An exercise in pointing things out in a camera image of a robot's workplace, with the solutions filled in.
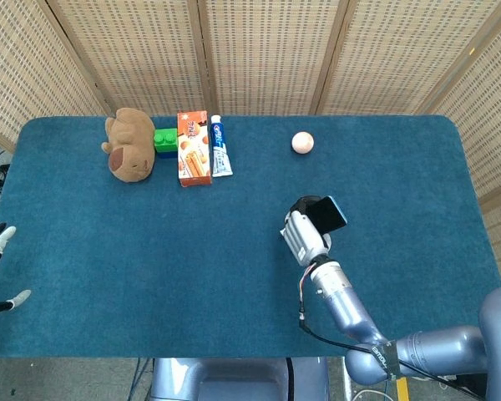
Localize brown capybara plush toy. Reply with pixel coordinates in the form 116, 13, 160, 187
100, 107, 157, 184

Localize green toy brick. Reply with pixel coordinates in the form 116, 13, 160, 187
153, 128, 180, 152

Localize black smartphone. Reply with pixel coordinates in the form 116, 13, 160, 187
305, 195, 348, 235

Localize pale pink ball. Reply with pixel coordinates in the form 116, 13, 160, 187
291, 131, 316, 155

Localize woven bamboo screen panel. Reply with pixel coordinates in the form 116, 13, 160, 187
45, 0, 212, 117
417, 0, 501, 277
196, 0, 352, 117
312, 0, 501, 117
0, 0, 112, 154

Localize blue floor cable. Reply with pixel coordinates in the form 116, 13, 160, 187
129, 358, 151, 401

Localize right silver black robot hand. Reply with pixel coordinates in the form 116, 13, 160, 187
281, 195, 335, 266

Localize white table leg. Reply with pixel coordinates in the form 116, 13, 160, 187
341, 357, 354, 401

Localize blue felt table cover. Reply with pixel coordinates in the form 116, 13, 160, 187
0, 114, 501, 359

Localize blue white toothpaste tube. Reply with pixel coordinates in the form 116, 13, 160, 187
209, 114, 235, 178

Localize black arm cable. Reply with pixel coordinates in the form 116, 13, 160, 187
298, 266, 488, 400

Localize white floor cable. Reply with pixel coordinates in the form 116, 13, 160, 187
352, 388, 396, 401

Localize orange snack box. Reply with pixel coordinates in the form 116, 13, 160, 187
176, 110, 214, 189

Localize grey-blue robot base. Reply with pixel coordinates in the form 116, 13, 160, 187
149, 357, 331, 401

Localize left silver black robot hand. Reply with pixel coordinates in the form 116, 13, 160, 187
0, 222, 32, 317

